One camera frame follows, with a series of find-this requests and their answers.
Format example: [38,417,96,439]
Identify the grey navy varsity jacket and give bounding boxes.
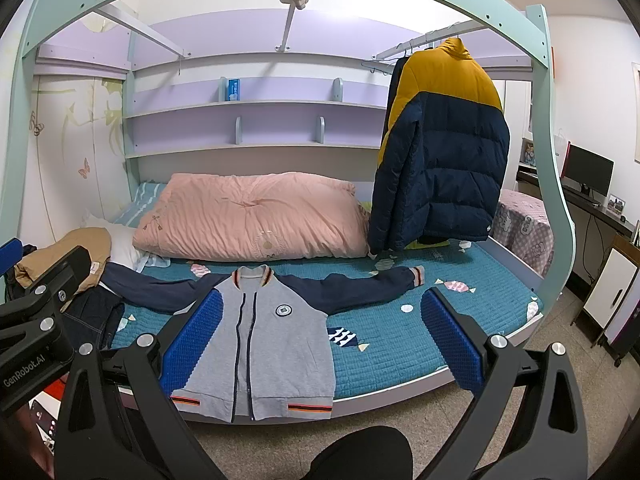
[101,263,424,422]

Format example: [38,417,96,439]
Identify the tan folded garment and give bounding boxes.
[14,228,112,294]

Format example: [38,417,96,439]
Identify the red object on floor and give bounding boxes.
[29,376,66,442]

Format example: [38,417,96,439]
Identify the dark folded jeans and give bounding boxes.
[62,286,125,350]

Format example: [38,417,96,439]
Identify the light blue cloth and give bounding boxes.
[134,252,171,273]

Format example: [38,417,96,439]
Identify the white pillow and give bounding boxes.
[82,212,148,272]

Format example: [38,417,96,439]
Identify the pink folded quilt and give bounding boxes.
[132,172,369,262]

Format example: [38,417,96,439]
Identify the pink patterned chair cover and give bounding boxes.
[490,188,553,276]

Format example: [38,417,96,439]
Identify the light blue striped pillow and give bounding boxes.
[113,181,166,229]

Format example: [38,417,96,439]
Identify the white cabinet door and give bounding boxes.
[584,247,639,330]

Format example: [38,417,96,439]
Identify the dark wooden desk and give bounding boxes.
[515,164,634,238]

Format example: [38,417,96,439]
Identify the navy yellow puffer jacket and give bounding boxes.
[368,37,510,255]

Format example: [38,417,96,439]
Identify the black computer monitor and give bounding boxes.
[563,144,614,196]

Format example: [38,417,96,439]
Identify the blue box on shelf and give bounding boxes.
[226,79,241,102]

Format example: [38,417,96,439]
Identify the lavender wall shelf unit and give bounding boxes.
[122,54,388,159]

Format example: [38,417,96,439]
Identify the mint green bunk bed frame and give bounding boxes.
[1,0,576,308]

